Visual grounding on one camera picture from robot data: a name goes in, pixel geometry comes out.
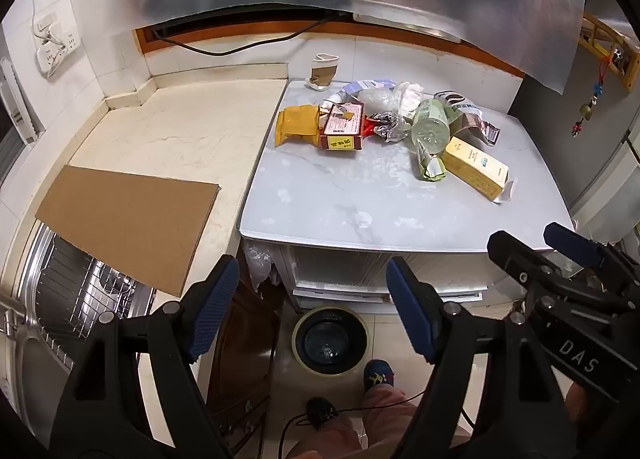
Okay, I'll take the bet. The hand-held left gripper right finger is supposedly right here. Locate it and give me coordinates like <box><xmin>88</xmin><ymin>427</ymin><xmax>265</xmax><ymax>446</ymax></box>
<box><xmin>386</xmin><ymin>256</ymin><xmax>596</xmax><ymax>459</ymax></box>

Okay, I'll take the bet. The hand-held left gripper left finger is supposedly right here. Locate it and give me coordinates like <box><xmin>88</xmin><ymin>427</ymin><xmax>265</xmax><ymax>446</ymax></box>
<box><xmin>50</xmin><ymin>254</ymin><xmax>241</xmax><ymax>459</ymax></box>

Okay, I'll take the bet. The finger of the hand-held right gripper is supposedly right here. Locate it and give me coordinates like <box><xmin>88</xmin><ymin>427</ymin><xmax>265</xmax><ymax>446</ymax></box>
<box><xmin>544</xmin><ymin>222</ymin><xmax>640</xmax><ymax>290</ymax></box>
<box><xmin>487</xmin><ymin>230</ymin><xmax>591</xmax><ymax>310</ymax></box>

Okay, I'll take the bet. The round trash bin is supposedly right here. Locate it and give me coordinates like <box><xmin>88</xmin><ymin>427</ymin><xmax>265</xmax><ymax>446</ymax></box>
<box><xmin>291</xmin><ymin>306</ymin><xmax>370</xmax><ymax>377</ymax></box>

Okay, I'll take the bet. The yellow cardboard box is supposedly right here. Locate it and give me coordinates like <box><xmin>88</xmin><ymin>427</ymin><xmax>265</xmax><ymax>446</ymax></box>
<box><xmin>442</xmin><ymin>136</ymin><xmax>516</xmax><ymax>205</ymax></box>

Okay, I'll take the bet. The torn green paper wrapper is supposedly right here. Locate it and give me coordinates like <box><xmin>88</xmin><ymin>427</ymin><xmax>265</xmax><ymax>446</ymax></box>
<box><xmin>411</xmin><ymin>144</ymin><xmax>448</xmax><ymax>185</ymax></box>

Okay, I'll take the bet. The brown foil packet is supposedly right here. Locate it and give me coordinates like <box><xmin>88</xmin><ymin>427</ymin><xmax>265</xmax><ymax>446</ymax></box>
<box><xmin>457</xmin><ymin>112</ymin><xmax>502</xmax><ymax>146</ymax></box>

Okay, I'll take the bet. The clear cup with green label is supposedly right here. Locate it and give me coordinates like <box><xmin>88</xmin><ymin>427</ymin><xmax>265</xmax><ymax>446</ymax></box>
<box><xmin>411</xmin><ymin>98</ymin><xmax>452</xmax><ymax>152</ymax></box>

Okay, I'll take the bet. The silver foil wrapper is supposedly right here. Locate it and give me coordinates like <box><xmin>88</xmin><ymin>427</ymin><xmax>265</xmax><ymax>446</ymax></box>
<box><xmin>367</xmin><ymin>110</ymin><xmax>413</xmax><ymax>142</ymax></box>

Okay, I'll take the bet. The red wrapper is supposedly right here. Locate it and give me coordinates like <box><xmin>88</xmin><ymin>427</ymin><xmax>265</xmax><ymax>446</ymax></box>
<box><xmin>362</xmin><ymin>114</ymin><xmax>388</xmax><ymax>140</ymax></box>

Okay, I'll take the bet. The red cardboard box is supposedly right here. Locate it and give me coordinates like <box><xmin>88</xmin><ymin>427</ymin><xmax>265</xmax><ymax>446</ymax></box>
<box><xmin>319</xmin><ymin>102</ymin><xmax>366</xmax><ymax>152</ymax></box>

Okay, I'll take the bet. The white plastic bag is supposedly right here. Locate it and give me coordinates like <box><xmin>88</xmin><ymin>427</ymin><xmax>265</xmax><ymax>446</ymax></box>
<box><xmin>357</xmin><ymin>82</ymin><xmax>426</xmax><ymax>120</ymax></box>

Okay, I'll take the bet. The yellow paper packet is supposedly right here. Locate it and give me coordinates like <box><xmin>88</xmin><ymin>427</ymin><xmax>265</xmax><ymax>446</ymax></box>
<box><xmin>274</xmin><ymin>104</ymin><xmax>323</xmax><ymax>149</ymax></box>

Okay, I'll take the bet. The brown glass bottle white cap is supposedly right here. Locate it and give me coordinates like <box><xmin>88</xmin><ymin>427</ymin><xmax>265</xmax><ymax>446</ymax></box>
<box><xmin>306</xmin><ymin>53</ymin><xmax>340</xmax><ymax>91</ymax></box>

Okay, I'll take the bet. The clear plastic bag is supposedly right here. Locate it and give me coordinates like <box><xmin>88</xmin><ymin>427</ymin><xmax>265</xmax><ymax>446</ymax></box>
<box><xmin>245</xmin><ymin>244</ymin><xmax>281</xmax><ymax>290</ymax></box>

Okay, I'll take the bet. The white drawer cabinet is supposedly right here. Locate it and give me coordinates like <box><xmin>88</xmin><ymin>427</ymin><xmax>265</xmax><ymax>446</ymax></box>
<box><xmin>277</xmin><ymin>239</ymin><xmax>488</xmax><ymax>302</ymax></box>

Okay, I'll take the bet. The blue patterned shoe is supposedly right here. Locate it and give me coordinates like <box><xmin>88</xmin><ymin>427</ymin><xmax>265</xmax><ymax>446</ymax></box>
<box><xmin>363</xmin><ymin>360</ymin><xmax>396</xmax><ymax>392</ymax></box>

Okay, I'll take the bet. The person's right leg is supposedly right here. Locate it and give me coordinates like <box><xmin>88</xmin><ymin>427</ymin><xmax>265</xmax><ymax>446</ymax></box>
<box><xmin>360</xmin><ymin>384</ymin><xmax>426</xmax><ymax>452</ymax></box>

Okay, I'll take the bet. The person's leg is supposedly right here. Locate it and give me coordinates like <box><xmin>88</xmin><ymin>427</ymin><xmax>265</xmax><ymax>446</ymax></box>
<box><xmin>360</xmin><ymin>384</ymin><xmax>426</xmax><ymax>452</ymax></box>
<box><xmin>287</xmin><ymin>411</ymin><xmax>362</xmax><ymax>459</ymax></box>

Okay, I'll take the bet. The brown cardboard sheet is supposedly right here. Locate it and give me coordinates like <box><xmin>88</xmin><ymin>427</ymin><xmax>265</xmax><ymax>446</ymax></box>
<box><xmin>35</xmin><ymin>165</ymin><xmax>222</xmax><ymax>297</ymax></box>

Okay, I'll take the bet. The hanging beaded charm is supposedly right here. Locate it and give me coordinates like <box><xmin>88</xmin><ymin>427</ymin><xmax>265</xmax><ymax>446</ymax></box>
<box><xmin>572</xmin><ymin>52</ymin><xmax>613</xmax><ymax>136</ymax></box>

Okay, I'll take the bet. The person's left leg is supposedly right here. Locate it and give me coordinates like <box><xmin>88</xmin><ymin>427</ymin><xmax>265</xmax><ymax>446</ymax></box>
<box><xmin>287</xmin><ymin>411</ymin><xmax>362</xmax><ymax>459</ymax></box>

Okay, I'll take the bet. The stainless steel sink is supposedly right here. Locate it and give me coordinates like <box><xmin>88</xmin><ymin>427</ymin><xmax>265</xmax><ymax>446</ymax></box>
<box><xmin>0</xmin><ymin>219</ymin><xmax>158</xmax><ymax>440</ymax></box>

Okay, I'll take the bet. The silver metal bar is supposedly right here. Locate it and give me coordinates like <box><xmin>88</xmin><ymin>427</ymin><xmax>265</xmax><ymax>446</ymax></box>
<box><xmin>352</xmin><ymin>13</ymin><xmax>463</xmax><ymax>44</ymax></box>

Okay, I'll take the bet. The aluminium sliding window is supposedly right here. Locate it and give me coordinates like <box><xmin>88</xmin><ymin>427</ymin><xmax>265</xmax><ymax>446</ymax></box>
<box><xmin>0</xmin><ymin>56</ymin><xmax>46</xmax><ymax>190</ymax></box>

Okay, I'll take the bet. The wire dish rack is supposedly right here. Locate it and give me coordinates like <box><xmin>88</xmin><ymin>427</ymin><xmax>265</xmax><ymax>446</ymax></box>
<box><xmin>37</xmin><ymin>234</ymin><xmax>156</xmax><ymax>370</ymax></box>

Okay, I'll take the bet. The wooden wall rack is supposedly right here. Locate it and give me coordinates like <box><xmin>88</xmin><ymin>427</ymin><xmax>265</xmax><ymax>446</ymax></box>
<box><xmin>580</xmin><ymin>12</ymin><xmax>640</xmax><ymax>90</ymax></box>

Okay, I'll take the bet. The black cable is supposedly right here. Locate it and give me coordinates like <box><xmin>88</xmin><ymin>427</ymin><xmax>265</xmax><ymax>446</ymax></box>
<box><xmin>152</xmin><ymin>14</ymin><xmax>351</xmax><ymax>57</ymax></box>

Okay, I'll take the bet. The brown wooden window frame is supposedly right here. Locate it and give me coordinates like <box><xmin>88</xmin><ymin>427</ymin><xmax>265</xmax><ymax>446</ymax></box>
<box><xmin>134</xmin><ymin>14</ymin><xmax>526</xmax><ymax>90</ymax></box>

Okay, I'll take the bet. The white wall socket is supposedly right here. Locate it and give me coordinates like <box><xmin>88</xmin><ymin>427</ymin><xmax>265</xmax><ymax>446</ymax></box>
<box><xmin>32</xmin><ymin>13</ymin><xmax>81</xmax><ymax>77</ymax></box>

